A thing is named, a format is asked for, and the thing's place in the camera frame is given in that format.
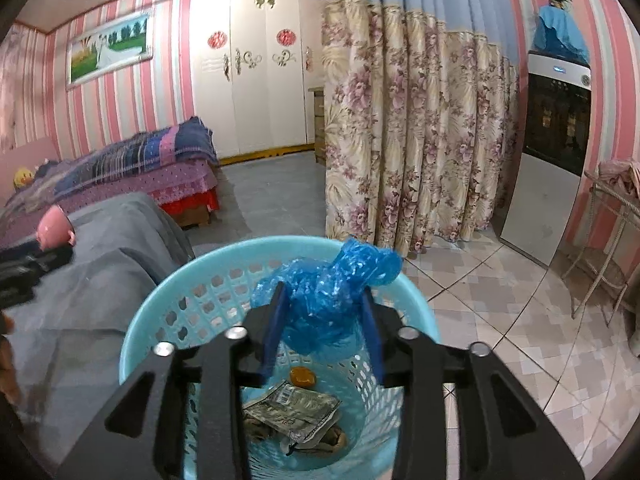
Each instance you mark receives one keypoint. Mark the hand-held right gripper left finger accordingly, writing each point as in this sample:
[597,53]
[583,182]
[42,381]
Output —
[272,330]

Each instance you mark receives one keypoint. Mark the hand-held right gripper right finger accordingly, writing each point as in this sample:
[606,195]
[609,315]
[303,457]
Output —
[372,340]

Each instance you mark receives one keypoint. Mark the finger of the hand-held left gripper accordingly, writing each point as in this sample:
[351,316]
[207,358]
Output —
[45,258]

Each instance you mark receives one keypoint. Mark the orange peel piece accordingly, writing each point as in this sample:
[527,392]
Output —
[302,376]

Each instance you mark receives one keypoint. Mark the blue plastic bag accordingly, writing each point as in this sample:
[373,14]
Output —
[330,290]

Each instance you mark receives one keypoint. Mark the silver foil packet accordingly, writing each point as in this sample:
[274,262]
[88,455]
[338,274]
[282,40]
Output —
[295,405]

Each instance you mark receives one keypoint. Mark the turquoise plastic basket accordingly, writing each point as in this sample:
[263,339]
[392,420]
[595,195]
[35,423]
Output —
[200,290]

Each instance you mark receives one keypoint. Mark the brown paper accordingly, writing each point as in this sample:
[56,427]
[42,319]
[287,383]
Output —
[334,441]
[257,430]

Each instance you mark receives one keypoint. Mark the person's left hand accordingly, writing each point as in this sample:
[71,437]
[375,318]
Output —
[6,360]

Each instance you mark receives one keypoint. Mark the pink pig cup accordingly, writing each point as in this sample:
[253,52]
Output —
[52,227]

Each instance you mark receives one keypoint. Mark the yellow duck plush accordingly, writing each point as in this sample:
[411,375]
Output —
[22,177]

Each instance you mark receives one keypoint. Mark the pink headboard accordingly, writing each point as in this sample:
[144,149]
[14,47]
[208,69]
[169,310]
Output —
[25,155]

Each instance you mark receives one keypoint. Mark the purple polka-dot bed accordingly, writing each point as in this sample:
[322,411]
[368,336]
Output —
[165,185]

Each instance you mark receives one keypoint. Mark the bed with plaid blanket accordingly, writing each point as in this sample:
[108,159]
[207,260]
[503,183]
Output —
[140,152]

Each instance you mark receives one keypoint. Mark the pink curtain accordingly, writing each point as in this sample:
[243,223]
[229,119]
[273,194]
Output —
[12,85]

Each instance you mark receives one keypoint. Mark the blue floral curtain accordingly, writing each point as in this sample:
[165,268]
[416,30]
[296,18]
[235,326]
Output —
[425,135]

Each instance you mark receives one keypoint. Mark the wooden desk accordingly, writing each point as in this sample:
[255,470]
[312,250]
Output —
[317,115]

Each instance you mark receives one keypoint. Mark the framed wedding picture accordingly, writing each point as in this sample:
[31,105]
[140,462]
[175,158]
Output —
[107,47]

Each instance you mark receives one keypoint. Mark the white cabinet with glass door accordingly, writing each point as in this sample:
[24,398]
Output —
[550,160]

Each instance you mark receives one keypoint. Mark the white wardrobe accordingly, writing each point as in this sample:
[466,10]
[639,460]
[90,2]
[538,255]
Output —
[250,75]

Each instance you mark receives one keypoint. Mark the pink cloth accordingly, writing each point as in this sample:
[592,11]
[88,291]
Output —
[622,172]

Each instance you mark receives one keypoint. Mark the blue cloth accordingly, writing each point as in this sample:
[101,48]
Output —
[560,35]

